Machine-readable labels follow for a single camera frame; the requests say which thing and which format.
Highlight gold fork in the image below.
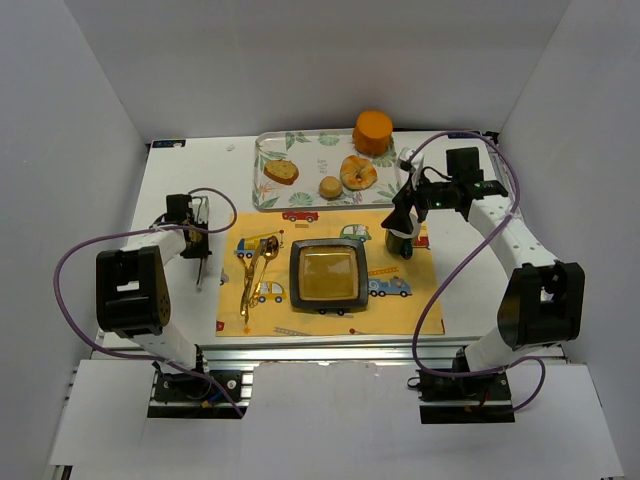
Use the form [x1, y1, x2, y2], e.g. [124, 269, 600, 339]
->
[240, 239, 267, 324]

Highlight toasted bread slice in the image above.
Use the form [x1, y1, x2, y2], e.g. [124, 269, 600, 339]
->
[263, 160, 299, 185]

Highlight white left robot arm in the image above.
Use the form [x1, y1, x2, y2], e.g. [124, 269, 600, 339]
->
[96, 194, 211, 373]

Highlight small round muffin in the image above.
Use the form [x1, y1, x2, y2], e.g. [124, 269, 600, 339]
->
[318, 176, 343, 200]

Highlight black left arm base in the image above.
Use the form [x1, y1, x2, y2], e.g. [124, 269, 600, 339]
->
[147, 369, 250, 420]

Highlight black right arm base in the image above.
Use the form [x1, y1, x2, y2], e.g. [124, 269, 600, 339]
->
[407, 353, 515, 425]

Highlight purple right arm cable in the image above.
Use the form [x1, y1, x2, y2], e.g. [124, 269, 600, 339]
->
[407, 130, 547, 412]

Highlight metal serving tongs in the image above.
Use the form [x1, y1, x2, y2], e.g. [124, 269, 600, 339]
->
[195, 196, 210, 292]

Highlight leaf patterned white tray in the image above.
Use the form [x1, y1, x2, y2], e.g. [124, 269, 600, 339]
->
[252, 129, 402, 211]

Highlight twisted orange bread roll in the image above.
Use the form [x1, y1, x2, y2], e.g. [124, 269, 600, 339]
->
[340, 155, 378, 191]

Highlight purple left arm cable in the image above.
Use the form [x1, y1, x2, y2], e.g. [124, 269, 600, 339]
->
[53, 187, 246, 419]

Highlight yellow vehicle print placemat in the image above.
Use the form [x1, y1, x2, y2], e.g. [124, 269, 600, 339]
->
[217, 210, 436, 337]

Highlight dark square plate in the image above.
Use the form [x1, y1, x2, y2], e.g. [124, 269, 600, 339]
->
[289, 238, 369, 316]

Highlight green mug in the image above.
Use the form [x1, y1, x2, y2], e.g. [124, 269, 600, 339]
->
[385, 227, 420, 260]

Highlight aluminium table frame rail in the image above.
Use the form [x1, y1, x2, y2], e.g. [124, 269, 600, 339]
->
[102, 334, 567, 371]

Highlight tall orange round cake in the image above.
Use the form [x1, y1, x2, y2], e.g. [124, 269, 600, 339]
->
[352, 110, 393, 156]

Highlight gold spoon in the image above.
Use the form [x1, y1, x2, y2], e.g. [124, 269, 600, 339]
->
[249, 235, 280, 313]

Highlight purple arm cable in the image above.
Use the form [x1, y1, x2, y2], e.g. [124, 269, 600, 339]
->
[407, 130, 547, 412]
[53, 187, 246, 419]

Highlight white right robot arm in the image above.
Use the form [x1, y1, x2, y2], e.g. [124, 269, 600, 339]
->
[381, 147, 585, 374]

